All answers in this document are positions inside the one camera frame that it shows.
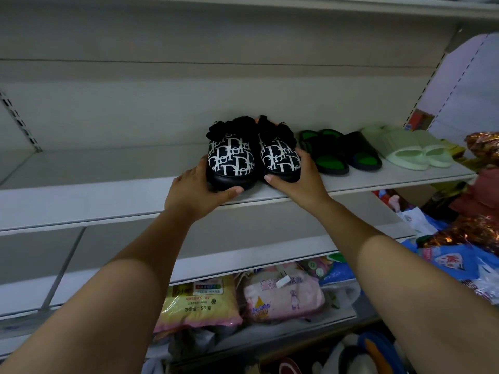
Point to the gold foil snack pack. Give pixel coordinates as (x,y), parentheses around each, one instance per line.
(485,146)

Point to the blue detergent bag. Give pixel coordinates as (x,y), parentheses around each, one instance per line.
(456,262)

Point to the white plastic bag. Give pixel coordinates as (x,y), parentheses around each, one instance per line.
(419,221)

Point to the person's left hand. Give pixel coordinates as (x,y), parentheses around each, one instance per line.
(191,192)

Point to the pink wrapped package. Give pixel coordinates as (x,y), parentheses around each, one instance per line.
(280,297)

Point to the slotted shelf upright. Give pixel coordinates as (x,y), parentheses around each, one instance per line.
(432,77)
(19,120)

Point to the person's right hand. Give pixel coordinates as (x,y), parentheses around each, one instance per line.
(306,186)

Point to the yellow package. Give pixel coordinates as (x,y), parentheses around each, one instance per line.
(454,147)

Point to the person's right thumb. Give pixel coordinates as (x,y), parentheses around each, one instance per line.
(276,180)

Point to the pale green slipper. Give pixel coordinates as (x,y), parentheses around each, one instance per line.
(397,149)
(434,151)

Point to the yellow rice bag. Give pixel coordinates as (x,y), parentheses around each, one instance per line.
(199,303)

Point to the black white penguin toy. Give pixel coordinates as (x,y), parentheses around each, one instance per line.
(351,356)

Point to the red shelf label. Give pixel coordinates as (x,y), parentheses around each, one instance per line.
(420,120)

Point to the person's right forearm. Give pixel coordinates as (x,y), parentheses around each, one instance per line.
(409,284)

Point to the black green slipper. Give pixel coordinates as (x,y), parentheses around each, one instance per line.
(362,151)
(325,151)

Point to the red gold foil pack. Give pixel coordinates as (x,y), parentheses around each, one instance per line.
(464,231)

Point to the black white patterned shoe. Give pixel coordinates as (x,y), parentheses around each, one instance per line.
(232,159)
(278,155)

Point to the red cloth bundle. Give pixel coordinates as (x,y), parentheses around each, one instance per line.
(481,192)

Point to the person's left thumb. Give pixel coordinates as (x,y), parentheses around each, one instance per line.
(230,193)

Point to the person's left forearm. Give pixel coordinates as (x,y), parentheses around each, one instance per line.
(105,299)

